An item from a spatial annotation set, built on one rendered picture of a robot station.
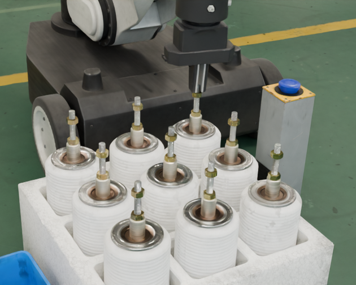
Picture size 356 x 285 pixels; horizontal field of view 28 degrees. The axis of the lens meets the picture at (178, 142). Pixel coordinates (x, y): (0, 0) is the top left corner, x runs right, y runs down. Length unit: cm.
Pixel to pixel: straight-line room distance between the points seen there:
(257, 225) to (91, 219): 25
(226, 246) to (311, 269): 17
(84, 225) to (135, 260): 14
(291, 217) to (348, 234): 41
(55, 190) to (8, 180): 45
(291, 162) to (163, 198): 33
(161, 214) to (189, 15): 32
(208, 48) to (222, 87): 43
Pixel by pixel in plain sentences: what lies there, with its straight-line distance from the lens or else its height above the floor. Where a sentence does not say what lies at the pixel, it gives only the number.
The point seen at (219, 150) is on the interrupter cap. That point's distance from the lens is 121.
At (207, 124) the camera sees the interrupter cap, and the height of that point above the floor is 25.
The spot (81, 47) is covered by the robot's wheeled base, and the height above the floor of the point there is 17.
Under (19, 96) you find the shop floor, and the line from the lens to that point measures 199.
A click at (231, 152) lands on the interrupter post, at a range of 117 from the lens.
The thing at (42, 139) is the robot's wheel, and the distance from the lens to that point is 161.
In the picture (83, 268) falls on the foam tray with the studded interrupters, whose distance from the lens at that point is 106.
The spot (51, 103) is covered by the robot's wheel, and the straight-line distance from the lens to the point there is 149.
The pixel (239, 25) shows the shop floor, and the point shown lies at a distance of 256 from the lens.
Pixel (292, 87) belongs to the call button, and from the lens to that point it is 129.
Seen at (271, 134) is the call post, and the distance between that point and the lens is 132.
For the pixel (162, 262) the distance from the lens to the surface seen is 100.
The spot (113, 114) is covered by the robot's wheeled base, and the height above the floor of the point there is 18.
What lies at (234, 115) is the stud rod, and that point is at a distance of 115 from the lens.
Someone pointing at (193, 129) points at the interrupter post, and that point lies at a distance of 127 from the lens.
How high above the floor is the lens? 85
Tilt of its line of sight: 29 degrees down
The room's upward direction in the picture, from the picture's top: 2 degrees clockwise
